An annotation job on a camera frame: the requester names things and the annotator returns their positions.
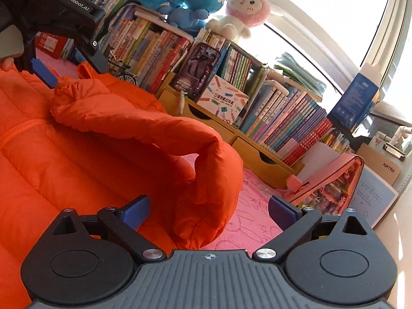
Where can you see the white pencil-print cardboard box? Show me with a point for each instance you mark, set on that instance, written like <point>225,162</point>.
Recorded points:
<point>223,101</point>

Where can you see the wooden desktop bookshelf with drawers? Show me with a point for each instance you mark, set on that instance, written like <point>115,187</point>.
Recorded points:
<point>251,149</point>

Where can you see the row of upright storybooks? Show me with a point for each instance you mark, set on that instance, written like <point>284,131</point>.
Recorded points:
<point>141,48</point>

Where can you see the black smartphone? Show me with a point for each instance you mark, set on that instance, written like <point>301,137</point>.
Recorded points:
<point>196,72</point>

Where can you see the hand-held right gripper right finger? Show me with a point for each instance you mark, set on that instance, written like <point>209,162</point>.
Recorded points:
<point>285,212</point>

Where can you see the pink triangular toy house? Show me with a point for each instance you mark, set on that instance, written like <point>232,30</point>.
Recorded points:
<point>328,180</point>

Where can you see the light blue paper sheet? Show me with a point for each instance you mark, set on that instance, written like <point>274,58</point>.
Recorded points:
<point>373,196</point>

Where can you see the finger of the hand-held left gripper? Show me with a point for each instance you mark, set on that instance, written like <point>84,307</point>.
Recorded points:
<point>45,72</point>
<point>93,54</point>

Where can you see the row of green-spine books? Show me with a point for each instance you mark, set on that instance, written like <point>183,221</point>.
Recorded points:
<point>235,61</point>

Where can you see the dark blue cardboard box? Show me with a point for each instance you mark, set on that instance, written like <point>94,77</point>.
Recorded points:
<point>352,99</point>

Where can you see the brown cardboard sheet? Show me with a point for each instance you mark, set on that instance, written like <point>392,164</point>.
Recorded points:
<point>379,172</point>

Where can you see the pink white bunny plush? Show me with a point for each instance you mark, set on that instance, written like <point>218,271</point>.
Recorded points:
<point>241,9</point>

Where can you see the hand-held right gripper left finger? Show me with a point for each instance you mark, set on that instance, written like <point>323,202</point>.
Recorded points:
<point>136,214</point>

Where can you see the pink rabbit-print blanket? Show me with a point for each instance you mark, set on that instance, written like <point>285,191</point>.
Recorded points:
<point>257,219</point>

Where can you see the clear clipboard with metal clip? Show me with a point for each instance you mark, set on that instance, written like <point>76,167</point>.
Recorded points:
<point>394,151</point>

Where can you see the blue white-faced plush toy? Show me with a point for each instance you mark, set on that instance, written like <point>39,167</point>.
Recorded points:
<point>199,0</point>

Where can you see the miniature black bicycle model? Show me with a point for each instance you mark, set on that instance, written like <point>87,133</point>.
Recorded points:
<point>124,74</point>

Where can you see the white plastic pipe fitting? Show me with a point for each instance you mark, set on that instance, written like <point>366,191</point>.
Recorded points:
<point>399,133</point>

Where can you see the orange puffer jacket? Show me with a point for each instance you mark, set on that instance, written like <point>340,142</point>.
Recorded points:
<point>96,154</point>

